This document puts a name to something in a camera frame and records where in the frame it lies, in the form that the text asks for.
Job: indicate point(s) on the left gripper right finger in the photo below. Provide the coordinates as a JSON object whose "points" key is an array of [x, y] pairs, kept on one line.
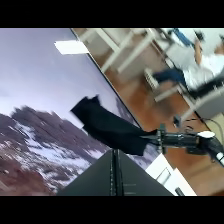
{"points": [[133, 181]]}

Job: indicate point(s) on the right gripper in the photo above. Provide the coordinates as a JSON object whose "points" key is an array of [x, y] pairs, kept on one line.
{"points": [[178, 140]]}

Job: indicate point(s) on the black garment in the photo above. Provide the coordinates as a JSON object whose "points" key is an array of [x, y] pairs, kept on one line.
{"points": [[106, 128]]}

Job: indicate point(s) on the person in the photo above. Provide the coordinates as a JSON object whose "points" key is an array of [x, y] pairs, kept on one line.
{"points": [[200, 68]]}

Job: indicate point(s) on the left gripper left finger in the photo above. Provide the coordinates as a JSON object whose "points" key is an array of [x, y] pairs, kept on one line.
{"points": [[100, 180]]}

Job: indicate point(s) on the white table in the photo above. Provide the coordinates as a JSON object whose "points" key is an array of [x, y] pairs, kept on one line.
{"points": [[115, 46]]}

